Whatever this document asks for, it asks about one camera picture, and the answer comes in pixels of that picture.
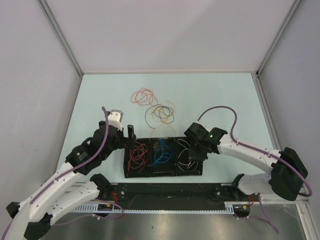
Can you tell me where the red thin cable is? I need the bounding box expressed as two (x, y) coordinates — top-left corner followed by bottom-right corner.
(127, 140), (148, 173)

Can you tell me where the white thin cable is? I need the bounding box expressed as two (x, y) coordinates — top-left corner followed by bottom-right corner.
(176, 138), (200, 170)

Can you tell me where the blue thin cable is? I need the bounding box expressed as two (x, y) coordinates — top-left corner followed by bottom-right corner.
(152, 138), (173, 166)

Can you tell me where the yellow thin cable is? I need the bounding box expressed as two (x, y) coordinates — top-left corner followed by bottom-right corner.
(149, 99), (177, 140)

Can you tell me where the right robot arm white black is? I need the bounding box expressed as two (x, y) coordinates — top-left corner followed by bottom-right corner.
(184, 122), (308, 201)

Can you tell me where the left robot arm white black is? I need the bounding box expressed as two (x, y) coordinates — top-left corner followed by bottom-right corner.
(1, 120), (136, 240)

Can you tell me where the black three-compartment tray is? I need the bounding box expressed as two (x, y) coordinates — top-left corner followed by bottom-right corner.
(123, 137), (203, 179)

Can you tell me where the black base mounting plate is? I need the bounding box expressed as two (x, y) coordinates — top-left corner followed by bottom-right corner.
(97, 183), (258, 211)

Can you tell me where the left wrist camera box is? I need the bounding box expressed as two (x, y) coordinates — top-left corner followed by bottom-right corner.
(107, 109), (124, 131)

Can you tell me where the orange thin cable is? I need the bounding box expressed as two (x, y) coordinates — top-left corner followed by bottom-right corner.
(129, 87), (158, 106)

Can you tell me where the grey slotted cable duct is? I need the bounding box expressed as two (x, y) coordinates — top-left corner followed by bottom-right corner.
(71, 203), (234, 215)

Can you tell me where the aluminium side rail right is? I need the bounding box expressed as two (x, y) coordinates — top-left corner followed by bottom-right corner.
(251, 72), (283, 150)

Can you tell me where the aluminium frame rail front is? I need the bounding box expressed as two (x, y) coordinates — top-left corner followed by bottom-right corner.
(63, 182), (309, 204)

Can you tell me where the aluminium corner post left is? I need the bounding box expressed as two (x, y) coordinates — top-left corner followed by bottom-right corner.
(36, 0), (84, 78)

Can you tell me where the aluminium corner post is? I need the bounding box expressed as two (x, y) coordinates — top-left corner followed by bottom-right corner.
(36, 0), (84, 78)
(255, 0), (304, 78)

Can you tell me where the aluminium corner post right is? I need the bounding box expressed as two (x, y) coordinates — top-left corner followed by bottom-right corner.
(255, 0), (304, 78)

